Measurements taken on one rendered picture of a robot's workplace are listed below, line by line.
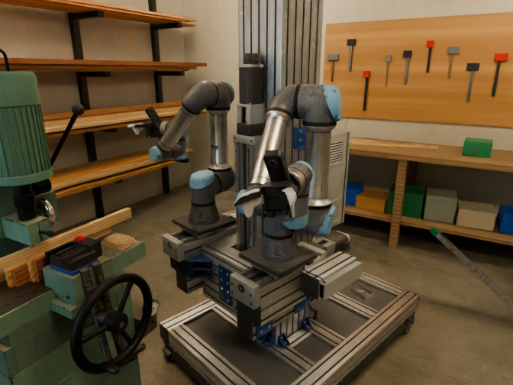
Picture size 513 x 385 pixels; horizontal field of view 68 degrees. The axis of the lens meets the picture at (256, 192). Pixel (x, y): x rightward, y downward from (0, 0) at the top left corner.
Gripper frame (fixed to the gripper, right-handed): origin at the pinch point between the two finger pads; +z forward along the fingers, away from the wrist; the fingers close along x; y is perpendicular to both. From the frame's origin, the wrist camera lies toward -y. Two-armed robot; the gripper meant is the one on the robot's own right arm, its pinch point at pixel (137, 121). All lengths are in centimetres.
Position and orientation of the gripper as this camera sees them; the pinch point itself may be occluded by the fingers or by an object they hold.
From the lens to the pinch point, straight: 223.5
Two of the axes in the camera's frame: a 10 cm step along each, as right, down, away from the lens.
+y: 0.7, 9.1, 4.1
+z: -8.5, -1.6, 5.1
